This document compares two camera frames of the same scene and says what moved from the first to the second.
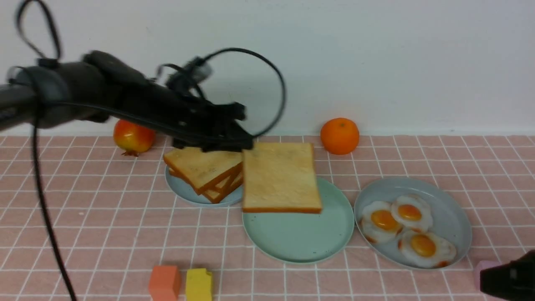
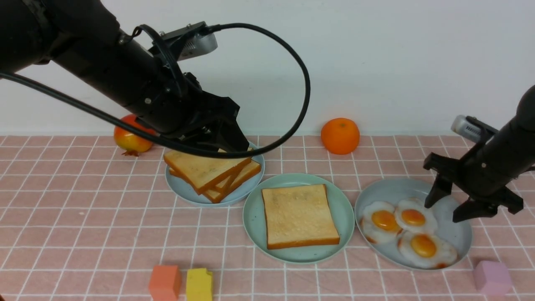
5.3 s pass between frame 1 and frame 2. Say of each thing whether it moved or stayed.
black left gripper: stayed
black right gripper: moved
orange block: stayed
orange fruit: stayed
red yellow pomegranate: stayed
